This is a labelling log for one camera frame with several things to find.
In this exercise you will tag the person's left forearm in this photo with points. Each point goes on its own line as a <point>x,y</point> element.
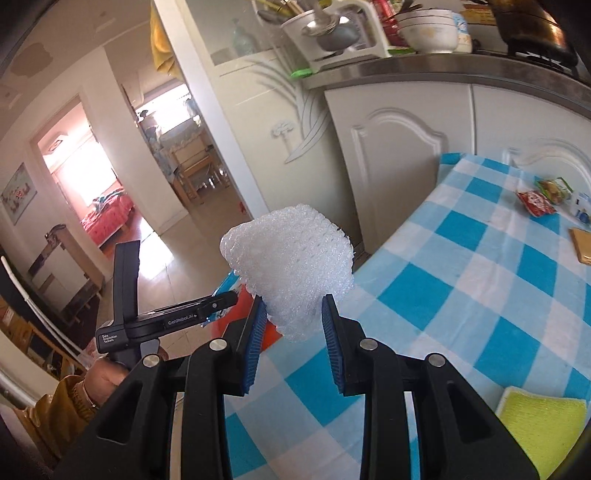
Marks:
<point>51,415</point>

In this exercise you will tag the white ceramic bowl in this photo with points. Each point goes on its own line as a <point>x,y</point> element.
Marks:
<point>429,37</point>

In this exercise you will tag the red bottle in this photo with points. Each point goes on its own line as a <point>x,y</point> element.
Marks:
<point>383,23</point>

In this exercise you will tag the green snack packet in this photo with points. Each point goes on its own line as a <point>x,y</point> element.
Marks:
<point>554,189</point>

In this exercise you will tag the wall poster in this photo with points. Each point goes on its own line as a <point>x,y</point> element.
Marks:
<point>18,194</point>

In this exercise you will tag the blue patterned bowl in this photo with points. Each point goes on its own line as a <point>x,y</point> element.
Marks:
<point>464,34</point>

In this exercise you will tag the dark metal wok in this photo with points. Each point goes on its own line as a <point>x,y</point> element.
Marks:
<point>531,27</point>

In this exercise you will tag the white utensil holder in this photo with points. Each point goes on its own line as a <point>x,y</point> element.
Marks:
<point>295,34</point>

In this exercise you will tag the bed with red cover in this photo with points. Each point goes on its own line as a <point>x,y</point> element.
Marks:
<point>106,221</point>

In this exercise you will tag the yellow hanging cloth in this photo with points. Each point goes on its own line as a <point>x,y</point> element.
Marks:
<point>161,46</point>

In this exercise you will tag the red snack packet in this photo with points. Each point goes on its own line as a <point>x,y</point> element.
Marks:
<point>535,204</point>

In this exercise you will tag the yellow brown flat pad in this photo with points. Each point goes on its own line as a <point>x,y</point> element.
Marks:
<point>582,247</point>

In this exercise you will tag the person's left hand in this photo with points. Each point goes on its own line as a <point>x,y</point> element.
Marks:
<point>104,381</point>

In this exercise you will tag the metal ladle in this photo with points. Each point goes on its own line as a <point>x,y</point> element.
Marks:
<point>339,39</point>

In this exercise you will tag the low grey cabinet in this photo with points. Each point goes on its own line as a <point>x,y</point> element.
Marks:
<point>60,272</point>

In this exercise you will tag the white cabinet door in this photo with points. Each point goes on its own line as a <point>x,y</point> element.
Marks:
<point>531,120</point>
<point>392,161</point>

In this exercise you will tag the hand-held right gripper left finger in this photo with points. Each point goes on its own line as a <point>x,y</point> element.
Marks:
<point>256,341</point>

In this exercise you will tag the white foam net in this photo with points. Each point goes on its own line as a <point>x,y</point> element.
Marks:
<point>286,267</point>

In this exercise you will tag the yellow green sponge cloth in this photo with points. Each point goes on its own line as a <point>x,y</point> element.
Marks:
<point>545,424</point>

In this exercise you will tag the white metal rail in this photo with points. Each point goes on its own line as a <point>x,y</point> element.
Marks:
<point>32,304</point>

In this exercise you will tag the wooden chair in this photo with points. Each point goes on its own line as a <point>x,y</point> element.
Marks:
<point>194,170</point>

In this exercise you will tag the white wall hook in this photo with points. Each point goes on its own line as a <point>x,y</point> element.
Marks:
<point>281,130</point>

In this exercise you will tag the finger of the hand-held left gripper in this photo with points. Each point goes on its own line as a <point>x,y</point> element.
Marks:
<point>219,303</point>

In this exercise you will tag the white dish rack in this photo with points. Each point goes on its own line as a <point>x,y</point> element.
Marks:
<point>369,32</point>

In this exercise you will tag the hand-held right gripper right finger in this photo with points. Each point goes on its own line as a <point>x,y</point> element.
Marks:
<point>332,341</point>

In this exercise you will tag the blue red plastic bag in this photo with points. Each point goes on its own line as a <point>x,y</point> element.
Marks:
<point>228,284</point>

